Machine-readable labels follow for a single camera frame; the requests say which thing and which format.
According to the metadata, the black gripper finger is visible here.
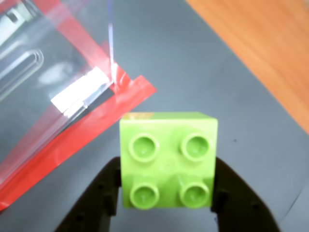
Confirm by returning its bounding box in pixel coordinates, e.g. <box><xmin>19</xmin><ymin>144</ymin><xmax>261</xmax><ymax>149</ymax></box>
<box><xmin>54</xmin><ymin>156</ymin><xmax>122</xmax><ymax>232</ymax></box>
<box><xmin>211</xmin><ymin>156</ymin><xmax>282</xmax><ymax>232</ymax></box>

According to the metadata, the green lego block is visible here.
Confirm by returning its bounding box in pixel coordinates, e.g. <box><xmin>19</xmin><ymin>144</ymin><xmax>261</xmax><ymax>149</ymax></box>
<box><xmin>118</xmin><ymin>111</ymin><xmax>219</xmax><ymax>210</ymax></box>

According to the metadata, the metal box latch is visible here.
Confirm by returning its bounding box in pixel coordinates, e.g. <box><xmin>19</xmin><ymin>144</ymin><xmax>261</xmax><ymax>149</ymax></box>
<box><xmin>50</xmin><ymin>66</ymin><xmax>115</xmax><ymax>115</ymax></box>

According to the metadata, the transparent acrylic box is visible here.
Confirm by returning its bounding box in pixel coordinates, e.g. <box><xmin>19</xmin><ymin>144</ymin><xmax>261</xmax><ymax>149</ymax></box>
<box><xmin>0</xmin><ymin>0</ymin><xmax>117</xmax><ymax>194</ymax></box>

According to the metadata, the red tape floor marking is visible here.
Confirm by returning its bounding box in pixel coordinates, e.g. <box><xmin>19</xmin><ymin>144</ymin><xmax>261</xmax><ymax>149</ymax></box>
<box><xmin>0</xmin><ymin>0</ymin><xmax>158</xmax><ymax>213</ymax></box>

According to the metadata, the plain grey mat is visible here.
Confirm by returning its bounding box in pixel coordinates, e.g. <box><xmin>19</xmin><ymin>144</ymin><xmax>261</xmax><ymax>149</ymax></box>
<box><xmin>0</xmin><ymin>0</ymin><xmax>309</xmax><ymax>232</ymax></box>

